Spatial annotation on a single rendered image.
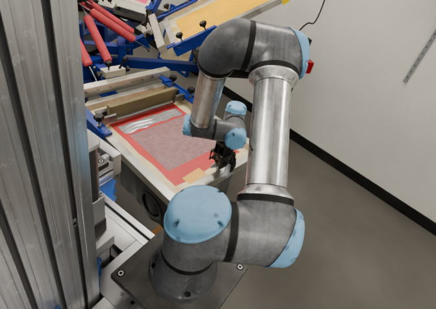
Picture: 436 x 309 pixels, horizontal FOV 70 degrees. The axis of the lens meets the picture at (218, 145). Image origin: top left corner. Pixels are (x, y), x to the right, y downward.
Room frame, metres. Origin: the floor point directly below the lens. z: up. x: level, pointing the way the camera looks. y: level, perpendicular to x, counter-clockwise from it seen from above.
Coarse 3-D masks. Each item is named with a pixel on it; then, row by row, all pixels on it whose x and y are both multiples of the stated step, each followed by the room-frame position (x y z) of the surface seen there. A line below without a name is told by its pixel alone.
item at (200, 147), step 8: (144, 112) 1.35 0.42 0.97; (152, 112) 1.37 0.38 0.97; (160, 112) 1.38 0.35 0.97; (184, 112) 1.44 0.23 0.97; (168, 120) 1.33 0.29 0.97; (176, 120) 1.35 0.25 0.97; (168, 128) 1.26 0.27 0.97; (176, 128) 1.28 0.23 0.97; (176, 136) 1.21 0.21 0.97; (184, 136) 1.22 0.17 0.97; (184, 144) 1.16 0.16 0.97; (192, 144) 1.18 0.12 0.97; (200, 144) 1.19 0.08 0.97; (208, 144) 1.21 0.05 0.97; (192, 152) 1.12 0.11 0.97; (200, 152) 1.14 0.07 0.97; (208, 152) 1.15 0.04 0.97; (208, 160) 1.09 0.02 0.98
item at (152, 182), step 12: (156, 84) 1.61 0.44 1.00; (108, 96) 1.37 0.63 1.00; (120, 96) 1.39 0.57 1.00; (132, 96) 1.45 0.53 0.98; (96, 108) 1.27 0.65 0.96; (120, 144) 1.01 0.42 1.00; (132, 156) 0.95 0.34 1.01; (132, 168) 0.91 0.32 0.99; (144, 168) 0.90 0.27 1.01; (240, 168) 1.08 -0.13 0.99; (144, 180) 0.86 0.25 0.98; (156, 180) 0.85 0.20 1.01; (204, 180) 0.92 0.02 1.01; (216, 180) 0.94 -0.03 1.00; (156, 192) 0.81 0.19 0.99; (168, 192) 0.81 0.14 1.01
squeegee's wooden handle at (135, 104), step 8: (168, 88) 1.47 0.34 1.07; (144, 96) 1.34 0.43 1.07; (152, 96) 1.37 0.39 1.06; (160, 96) 1.41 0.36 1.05; (168, 96) 1.45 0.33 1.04; (112, 104) 1.20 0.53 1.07; (120, 104) 1.22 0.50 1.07; (128, 104) 1.25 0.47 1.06; (136, 104) 1.29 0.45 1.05; (144, 104) 1.33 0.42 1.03; (152, 104) 1.37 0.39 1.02; (112, 112) 1.18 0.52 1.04; (120, 112) 1.21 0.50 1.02; (128, 112) 1.25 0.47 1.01
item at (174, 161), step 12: (120, 120) 1.23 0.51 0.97; (132, 120) 1.25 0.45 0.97; (120, 132) 1.13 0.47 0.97; (132, 132) 1.16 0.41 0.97; (144, 132) 1.18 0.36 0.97; (156, 132) 1.20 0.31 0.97; (132, 144) 1.07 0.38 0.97; (144, 144) 1.09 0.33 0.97; (156, 144) 1.11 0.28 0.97; (168, 144) 1.13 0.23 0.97; (180, 144) 1.16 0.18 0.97; (144, 156) 1.01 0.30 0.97; (156, 156) 1.03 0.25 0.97; (168, 156) 1.05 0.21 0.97; (180, 156) 1.07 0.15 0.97; (192, 156) 1.09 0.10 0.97; (168, 168) 0.97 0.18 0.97; (180, 168) 0.99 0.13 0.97; (192, 168) 1.01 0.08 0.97; (204, 168) 1.03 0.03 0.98; (180, 180) 0.92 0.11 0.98
